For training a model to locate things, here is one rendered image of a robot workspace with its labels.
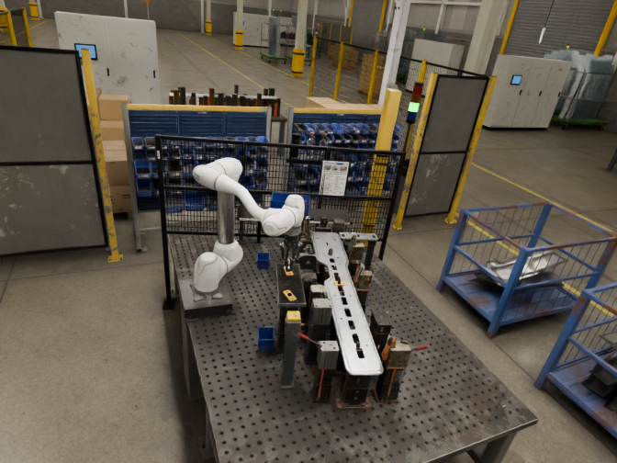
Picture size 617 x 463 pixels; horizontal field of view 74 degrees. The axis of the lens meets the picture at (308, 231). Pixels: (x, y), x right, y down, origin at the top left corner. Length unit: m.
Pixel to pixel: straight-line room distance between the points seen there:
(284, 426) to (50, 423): 1.66
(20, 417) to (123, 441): 0.69
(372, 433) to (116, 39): 7.93
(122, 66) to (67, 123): 4.84
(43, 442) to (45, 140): 2.38
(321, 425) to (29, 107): 3.33
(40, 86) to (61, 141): 0.46
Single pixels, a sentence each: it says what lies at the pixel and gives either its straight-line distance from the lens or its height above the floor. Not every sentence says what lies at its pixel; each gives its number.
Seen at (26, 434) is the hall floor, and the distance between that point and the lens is 3.28.
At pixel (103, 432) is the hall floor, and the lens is 3.13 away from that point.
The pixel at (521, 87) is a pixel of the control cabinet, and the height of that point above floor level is 1.23.
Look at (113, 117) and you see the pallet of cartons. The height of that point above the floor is 0.80.
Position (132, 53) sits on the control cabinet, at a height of 1.44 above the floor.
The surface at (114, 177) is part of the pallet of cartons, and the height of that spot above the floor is 0.55.
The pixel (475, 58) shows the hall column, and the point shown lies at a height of 1.98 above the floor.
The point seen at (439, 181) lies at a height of 0.64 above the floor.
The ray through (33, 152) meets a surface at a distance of 4.27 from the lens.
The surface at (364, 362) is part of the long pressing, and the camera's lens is 2.07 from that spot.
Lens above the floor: 2.44
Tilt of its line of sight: 28 degrees down
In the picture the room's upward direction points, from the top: 7 degrees clockwise
